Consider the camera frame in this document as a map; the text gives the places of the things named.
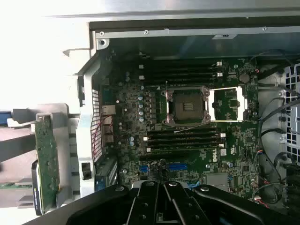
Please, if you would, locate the black wire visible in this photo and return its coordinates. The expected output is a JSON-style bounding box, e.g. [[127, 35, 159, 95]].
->
[[259, 95, 300, 141]]

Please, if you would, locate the open black PC case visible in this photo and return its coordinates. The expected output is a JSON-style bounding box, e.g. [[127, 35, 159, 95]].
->
[[45, 8, 300, 225]]

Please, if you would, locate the grey chipset heatsink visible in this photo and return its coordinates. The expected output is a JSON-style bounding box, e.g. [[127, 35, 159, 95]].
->
[[205, 172, 230, 191]]

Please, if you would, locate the grey parts rack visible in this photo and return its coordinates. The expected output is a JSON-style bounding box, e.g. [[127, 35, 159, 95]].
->
[[0, 103, 82, 211]]

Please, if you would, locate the green motherboard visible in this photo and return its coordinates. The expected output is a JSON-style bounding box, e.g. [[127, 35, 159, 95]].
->
[[99, 57, 261, 196]]

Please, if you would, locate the hard disk with blue bracket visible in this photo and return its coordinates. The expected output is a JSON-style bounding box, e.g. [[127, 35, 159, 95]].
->
[[0, 109, 36, 165]]

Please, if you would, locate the perforated silver disk bay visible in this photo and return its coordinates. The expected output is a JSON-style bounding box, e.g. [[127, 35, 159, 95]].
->
[[278, 62, 300, 155]]

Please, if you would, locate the metal socket cover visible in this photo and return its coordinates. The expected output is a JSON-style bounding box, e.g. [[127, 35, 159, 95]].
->
[[208, 86, 248, 122]]

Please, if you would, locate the thin locking lever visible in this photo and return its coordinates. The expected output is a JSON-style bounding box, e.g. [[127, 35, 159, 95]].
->
[[173, 123, 211, 135]]

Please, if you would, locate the black plastic shroud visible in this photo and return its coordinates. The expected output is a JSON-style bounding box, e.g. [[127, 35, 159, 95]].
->
[[285, 163, 300, 218]]

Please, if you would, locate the CPU socket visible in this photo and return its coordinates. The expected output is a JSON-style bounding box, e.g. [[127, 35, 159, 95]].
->
[[165, 84, 211, 124]]

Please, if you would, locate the red twisted wire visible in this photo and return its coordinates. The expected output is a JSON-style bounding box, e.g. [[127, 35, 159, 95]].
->
[[92, 115, 113, 161]]

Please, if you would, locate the black RAM slot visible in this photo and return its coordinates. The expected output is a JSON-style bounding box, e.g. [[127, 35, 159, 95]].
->
[[140, 68, 220, 74], [138, 61, 223, 68], [142, 135, 226, 141], [146, 141, 223, 147], [140, 79, 220, 84], [138, 74, 223, 79], [146, 128, 219, 135]]

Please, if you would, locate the long black expansion slot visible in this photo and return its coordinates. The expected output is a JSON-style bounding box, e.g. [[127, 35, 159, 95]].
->
[[139, 153, 200, 162]]

